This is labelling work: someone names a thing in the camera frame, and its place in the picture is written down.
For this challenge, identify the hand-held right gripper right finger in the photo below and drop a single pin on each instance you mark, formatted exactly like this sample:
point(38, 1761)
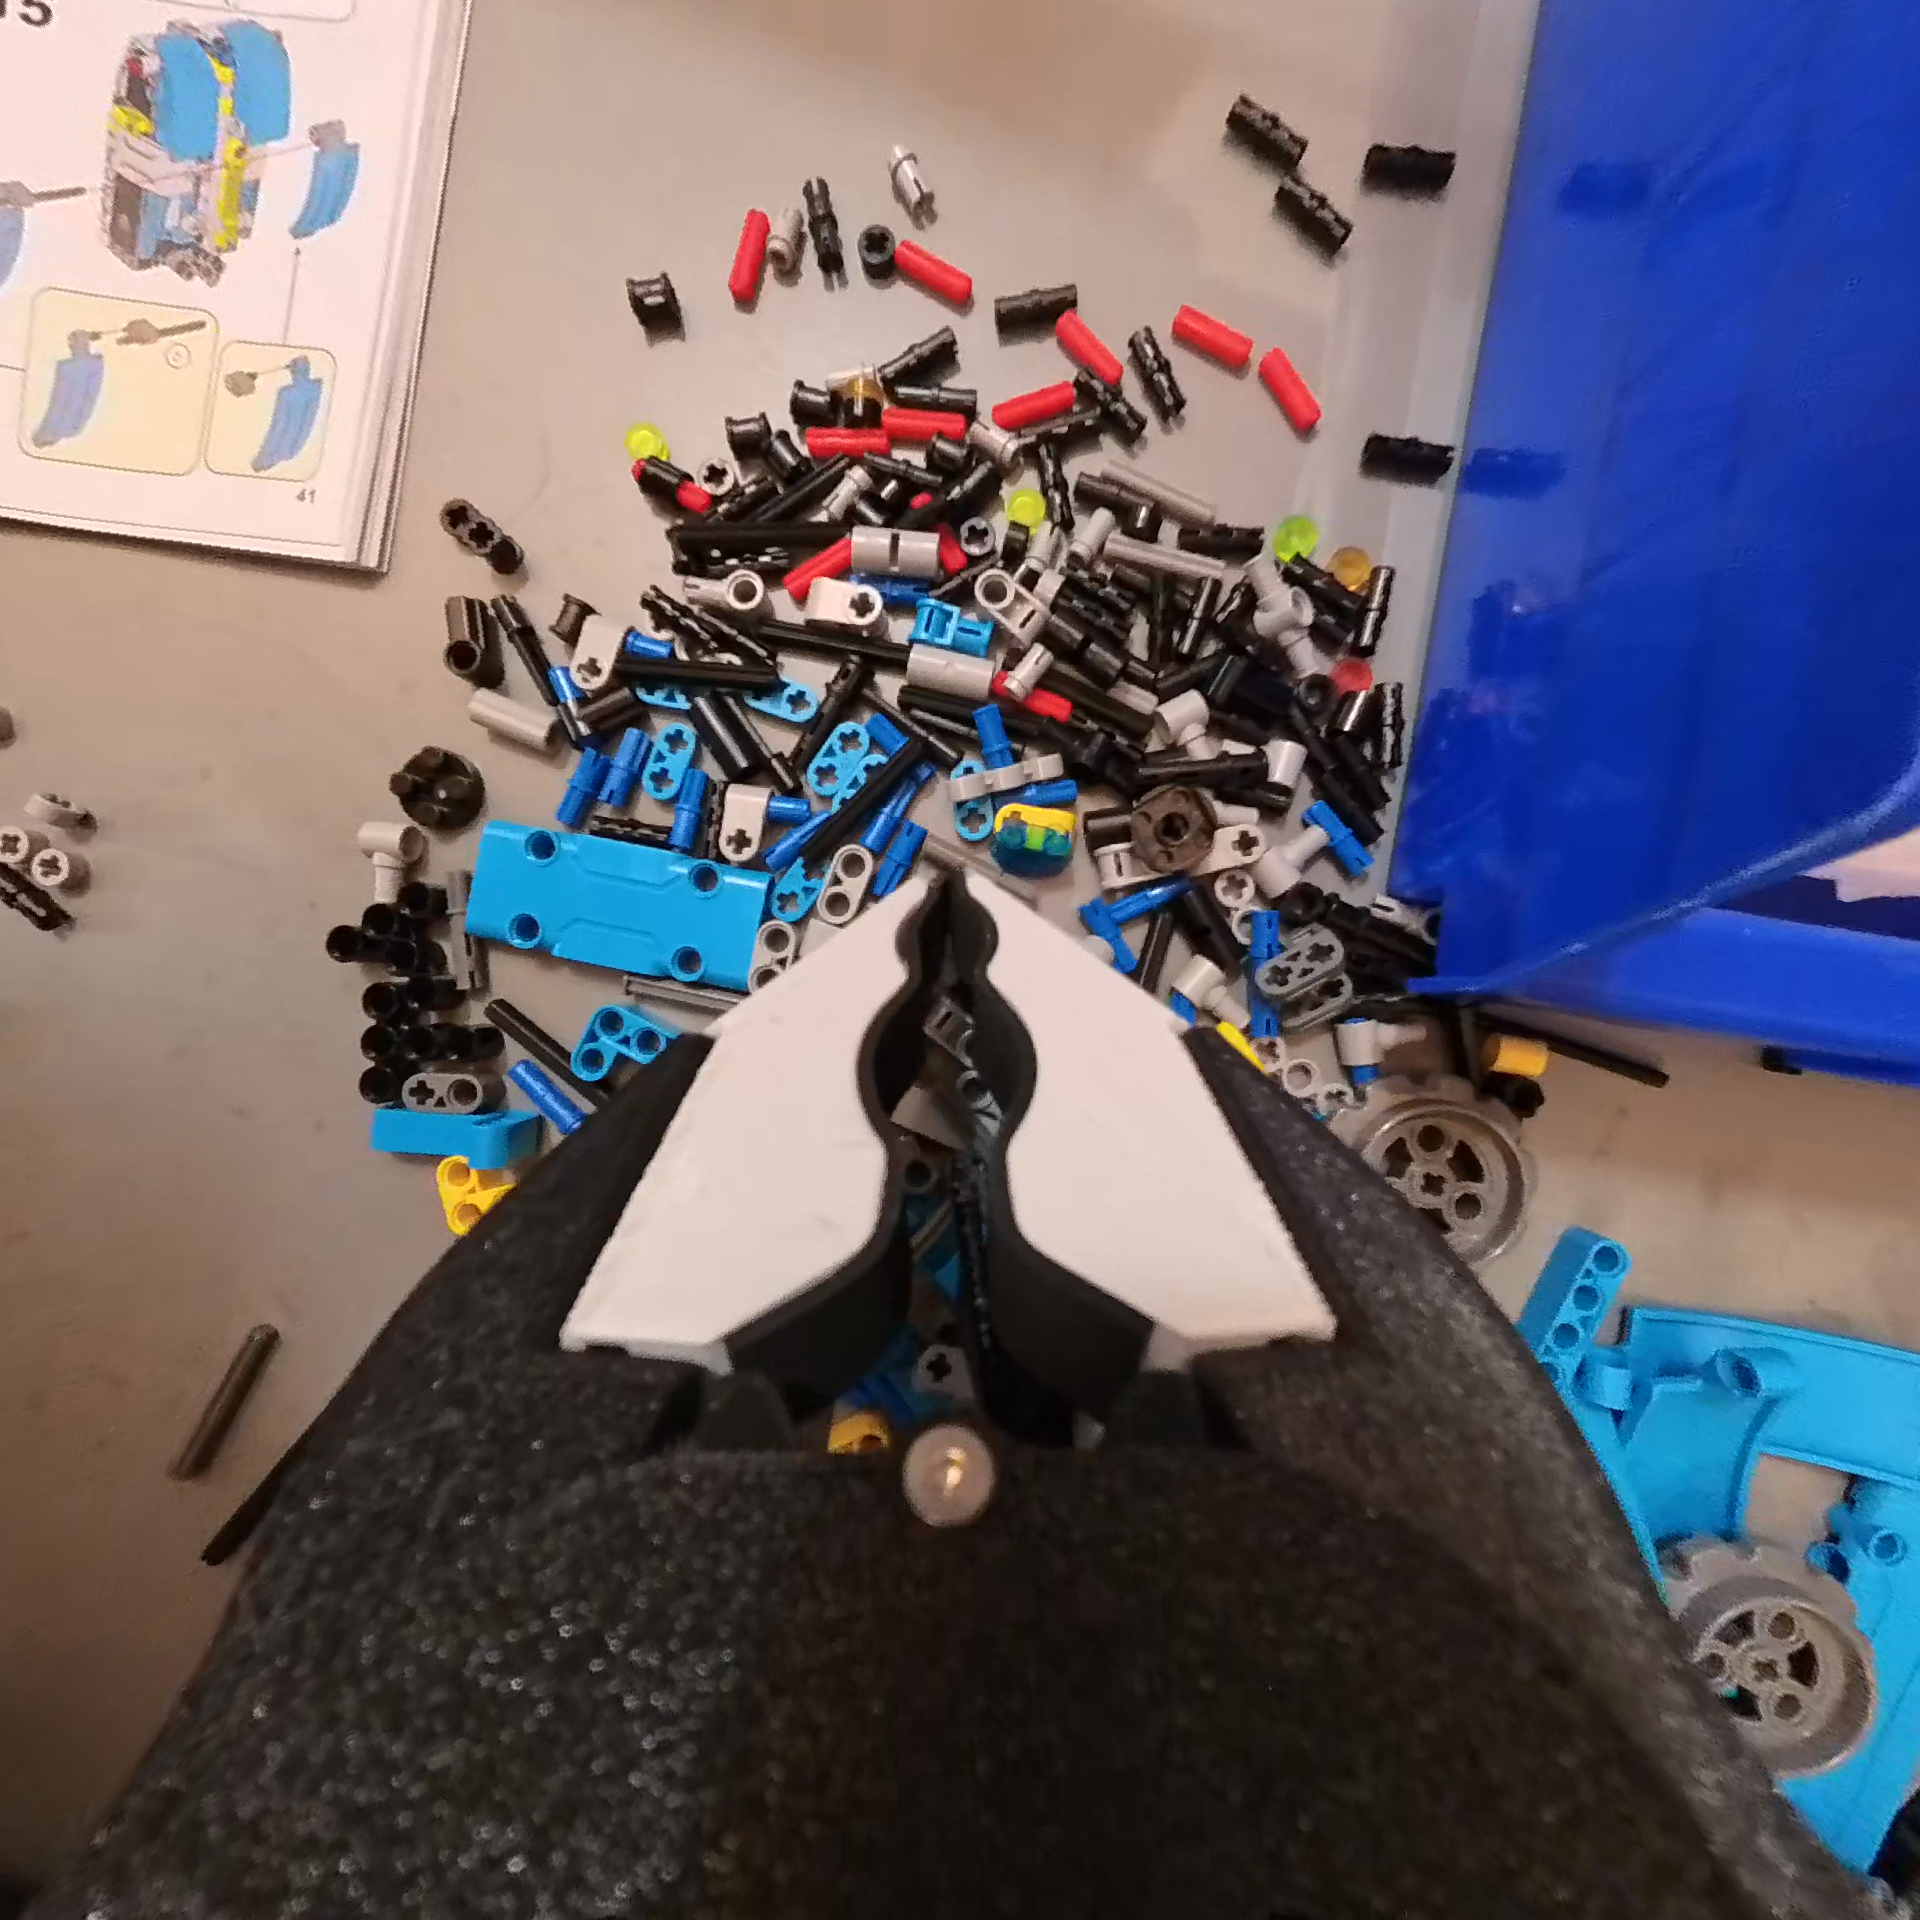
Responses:
point(1155, 1185)

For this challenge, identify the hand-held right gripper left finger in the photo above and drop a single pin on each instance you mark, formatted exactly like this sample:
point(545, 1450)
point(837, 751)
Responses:
point(735, 1185)

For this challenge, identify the pile of toy building pieces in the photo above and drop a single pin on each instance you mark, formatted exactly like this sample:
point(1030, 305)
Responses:
point(1049, 599)

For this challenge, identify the short black pin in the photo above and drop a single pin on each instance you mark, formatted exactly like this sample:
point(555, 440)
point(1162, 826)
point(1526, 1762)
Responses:
point(32, 905)

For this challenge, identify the grey desk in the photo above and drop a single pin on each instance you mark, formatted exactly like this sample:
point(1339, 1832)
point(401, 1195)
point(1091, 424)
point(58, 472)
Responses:
point(195, 1049)

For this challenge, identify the grey toy wheel hub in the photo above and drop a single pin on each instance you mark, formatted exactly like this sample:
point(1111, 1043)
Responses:
point(1441, 1178)
point(1770, 1658)

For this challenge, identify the light blue rectangular panel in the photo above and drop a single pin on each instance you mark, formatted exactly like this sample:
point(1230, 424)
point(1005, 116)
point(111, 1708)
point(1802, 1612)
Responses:
point(599, 900)

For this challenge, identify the dark grey axle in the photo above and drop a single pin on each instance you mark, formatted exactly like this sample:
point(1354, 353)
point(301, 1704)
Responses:
point(225, 1401)

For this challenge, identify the blue plastic bin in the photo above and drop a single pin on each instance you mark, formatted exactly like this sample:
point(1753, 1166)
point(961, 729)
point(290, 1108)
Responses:
point(1681, 523)

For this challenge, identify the instruction booklet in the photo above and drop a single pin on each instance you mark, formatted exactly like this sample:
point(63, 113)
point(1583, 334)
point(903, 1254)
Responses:
point(225, 422)

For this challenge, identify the large light blue frame piece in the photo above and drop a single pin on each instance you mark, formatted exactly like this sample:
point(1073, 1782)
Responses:
point(1695, 1382)

